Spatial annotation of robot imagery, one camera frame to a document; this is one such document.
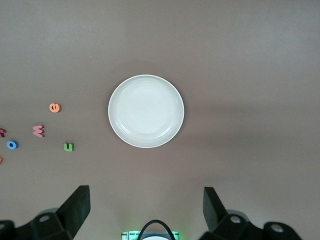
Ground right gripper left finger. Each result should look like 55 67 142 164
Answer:
0 184 91 240

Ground pink foam letter w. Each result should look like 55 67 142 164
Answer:
32 124 46 138

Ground beige round plate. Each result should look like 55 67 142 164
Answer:
107 73 186 149

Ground orange foam letter e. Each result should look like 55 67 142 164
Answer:
48 102 62 114

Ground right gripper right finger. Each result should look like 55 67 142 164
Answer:
199 186 305 240

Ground brown table cover sheet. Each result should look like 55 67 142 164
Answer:
0 0 320 240

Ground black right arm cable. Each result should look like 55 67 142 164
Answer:
138 219 175 240

